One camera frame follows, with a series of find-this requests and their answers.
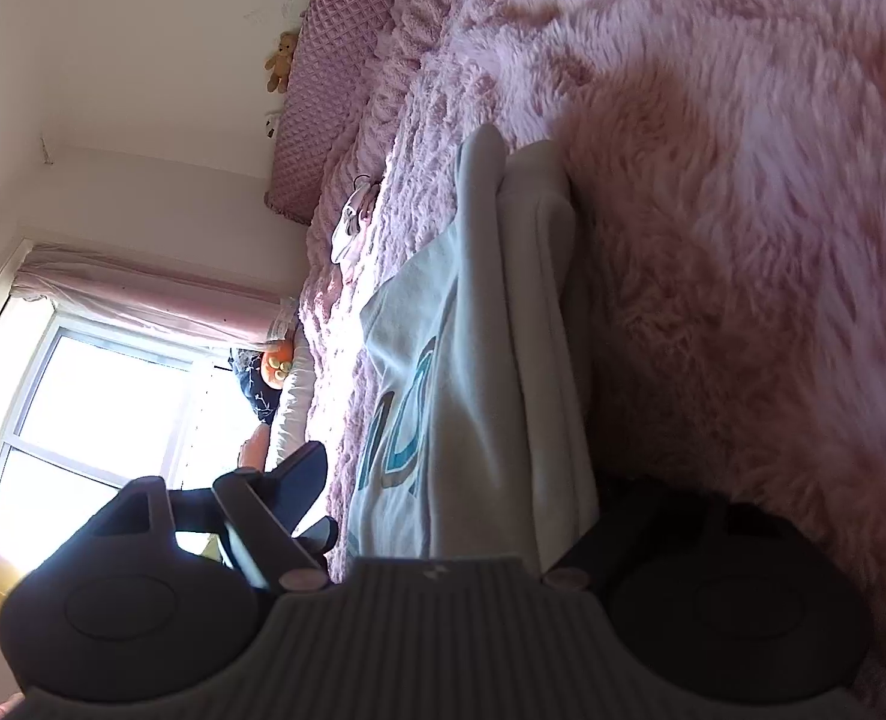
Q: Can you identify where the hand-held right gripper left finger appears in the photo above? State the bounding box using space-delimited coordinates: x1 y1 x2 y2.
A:
105 440 337 595

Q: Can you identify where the peach-coloured object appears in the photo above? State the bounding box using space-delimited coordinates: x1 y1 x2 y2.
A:
239 420 273 475

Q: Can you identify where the pink fluffy blanket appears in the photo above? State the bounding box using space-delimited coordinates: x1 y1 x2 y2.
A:
299 0 886 720

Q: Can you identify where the small pink white garment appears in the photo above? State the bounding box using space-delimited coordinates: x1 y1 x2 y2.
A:
329 173 377 266

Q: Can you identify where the pink curtain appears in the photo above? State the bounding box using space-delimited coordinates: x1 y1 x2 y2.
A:
11 242 288 350

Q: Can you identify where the orange pumpkin plush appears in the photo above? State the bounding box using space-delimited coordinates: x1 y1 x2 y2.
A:
258 340 298 389

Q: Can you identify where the dark blue patterned cloth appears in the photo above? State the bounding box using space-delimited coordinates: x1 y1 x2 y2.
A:
230 347 288 426

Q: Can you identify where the brown teddy bear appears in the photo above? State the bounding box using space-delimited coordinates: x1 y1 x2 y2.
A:
264 31 300 95

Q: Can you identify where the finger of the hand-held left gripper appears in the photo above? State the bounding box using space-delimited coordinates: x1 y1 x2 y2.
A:
293 516 340 554

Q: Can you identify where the white sweatshirt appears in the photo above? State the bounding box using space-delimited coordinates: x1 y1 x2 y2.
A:
344 123 603 580

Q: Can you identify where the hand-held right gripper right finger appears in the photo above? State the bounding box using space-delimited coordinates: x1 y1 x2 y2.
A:
542 476 721 593

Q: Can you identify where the purple quilted headboard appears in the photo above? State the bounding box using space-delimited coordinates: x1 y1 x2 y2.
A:
264 0 415 227

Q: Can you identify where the white bolster pillow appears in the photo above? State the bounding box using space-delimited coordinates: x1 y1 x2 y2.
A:
265 330 318 467

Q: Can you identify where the window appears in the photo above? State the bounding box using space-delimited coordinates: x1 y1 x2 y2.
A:
0 238 238 550

